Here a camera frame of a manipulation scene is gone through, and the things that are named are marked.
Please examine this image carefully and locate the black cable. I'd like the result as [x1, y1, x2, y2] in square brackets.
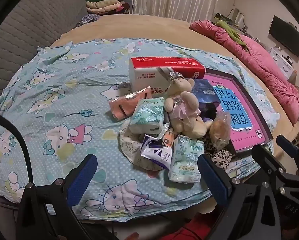
[0, 111, 34, 188]

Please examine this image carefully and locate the white drawer cabinet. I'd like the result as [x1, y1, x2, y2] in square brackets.
[268, 47, 296, 80]

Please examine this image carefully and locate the pink book with blue label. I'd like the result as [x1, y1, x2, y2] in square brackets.
[205, 74, 265, 143]

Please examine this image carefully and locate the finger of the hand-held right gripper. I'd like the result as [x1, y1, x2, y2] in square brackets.
[252, 145, 299, 183]
[277, 135, 299, 173]

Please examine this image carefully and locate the white floral scrunchie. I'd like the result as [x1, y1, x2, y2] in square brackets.
[119, 122, 170, 172]

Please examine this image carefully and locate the small orange packet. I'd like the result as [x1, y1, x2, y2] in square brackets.
[162, 127, 176, 147]

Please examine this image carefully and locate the purple and white packet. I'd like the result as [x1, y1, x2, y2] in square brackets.
[140, 134, 174, 171]

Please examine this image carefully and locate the bed with beige sheet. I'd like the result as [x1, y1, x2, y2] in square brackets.
[49, 14, 299, 208]

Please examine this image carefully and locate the cluttered dresser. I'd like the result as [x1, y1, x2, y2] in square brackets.
[214, 9, 250, 32]

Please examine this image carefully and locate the teddy bear with silver crown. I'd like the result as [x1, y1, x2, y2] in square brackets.
[164, 71, 207, 138]

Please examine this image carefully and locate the dark blue box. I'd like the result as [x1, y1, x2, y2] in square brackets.
[191, 78, 221, 104]

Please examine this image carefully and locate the pink quilt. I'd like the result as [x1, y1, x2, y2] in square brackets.
[189, 20, 299, 127]

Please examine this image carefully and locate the stack of folded clothes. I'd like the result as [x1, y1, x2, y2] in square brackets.
[86, 0, 133, 15]

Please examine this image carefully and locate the pink tissue packet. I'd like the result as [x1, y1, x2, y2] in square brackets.
[109, 86, 152, 118]

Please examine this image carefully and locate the green cloth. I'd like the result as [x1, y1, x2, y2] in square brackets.
[216, 20, 246, 48]

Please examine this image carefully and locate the black wall television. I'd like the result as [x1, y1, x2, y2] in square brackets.
[268, 15, 299, 57]

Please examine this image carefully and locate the blue cartoon cat printed blanket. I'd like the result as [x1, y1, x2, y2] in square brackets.
[0, 38, 281, 223]

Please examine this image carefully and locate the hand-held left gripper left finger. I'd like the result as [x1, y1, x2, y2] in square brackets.
[16, 154, 98, 240]

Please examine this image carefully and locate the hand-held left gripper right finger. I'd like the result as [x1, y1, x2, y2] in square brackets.
[198, 154, 282, 240]

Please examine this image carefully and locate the leopard print scrunchie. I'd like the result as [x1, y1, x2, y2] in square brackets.
[204, 132, 233, 173]

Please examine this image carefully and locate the grey quilted headboard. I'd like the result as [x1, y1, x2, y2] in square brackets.
[0, 0, 88, 100]

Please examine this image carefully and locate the dark floral pillow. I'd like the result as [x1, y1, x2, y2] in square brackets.
[76, 14, 100, 27]

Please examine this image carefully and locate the red and white tissue box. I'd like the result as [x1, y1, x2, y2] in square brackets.
[129, 56, 206, 98]

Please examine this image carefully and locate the green floral tissue packet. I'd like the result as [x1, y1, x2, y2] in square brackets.
[168, 134, 202, 184]
[128, 97, 165, 134]

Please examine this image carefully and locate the red clothing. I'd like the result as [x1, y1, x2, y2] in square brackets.
[182, 212, 217, 240]

